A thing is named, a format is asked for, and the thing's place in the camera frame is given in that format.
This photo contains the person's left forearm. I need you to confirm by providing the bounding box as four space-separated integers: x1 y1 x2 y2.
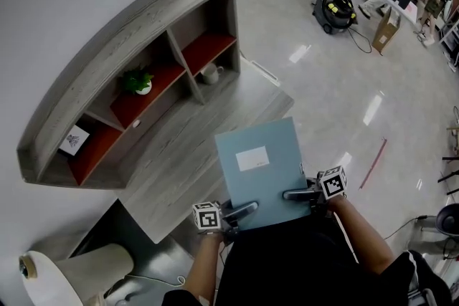
178 231 231 305

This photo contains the black and yellow vacuum cleaner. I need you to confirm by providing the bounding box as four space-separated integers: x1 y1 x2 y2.
310 0 359 37

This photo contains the blue folder object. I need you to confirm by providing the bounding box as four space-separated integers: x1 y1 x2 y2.
214 117 312 231

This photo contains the white printed card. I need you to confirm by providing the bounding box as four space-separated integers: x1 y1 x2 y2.
58 124 91 157

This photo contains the red floor tape strip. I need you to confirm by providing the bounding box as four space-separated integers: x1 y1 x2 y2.
358 137 388 191

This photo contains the person's black clothing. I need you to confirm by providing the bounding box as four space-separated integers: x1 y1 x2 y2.
161 216 451 306

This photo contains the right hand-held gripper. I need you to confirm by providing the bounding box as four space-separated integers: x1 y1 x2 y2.
283 165 350 216

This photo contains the white paper roll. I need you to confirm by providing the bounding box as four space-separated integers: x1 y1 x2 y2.
19 242 136 306

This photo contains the thin white cable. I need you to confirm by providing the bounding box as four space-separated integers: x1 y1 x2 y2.
124 272 186 288

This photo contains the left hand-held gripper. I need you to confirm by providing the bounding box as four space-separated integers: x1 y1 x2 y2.
192 201 260 245

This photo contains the black vacuum power cable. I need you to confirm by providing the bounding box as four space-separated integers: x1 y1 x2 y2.
346 27 374 55

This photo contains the open cardboard box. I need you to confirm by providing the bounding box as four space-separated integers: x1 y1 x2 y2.
371 6 402 55

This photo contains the black round stool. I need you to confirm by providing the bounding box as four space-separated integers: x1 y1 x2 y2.
435 205 459 238

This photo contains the green plant in white pot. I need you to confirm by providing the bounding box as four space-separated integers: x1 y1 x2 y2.
120 66 156 96

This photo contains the grey ceramic mug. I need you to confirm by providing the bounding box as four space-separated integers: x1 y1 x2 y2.
199 62 225 85

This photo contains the grey wooden shelf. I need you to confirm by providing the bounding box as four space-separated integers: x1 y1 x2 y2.
16 0 241 191

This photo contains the person's right forearm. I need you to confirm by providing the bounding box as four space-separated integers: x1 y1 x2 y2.
326 196 396 276

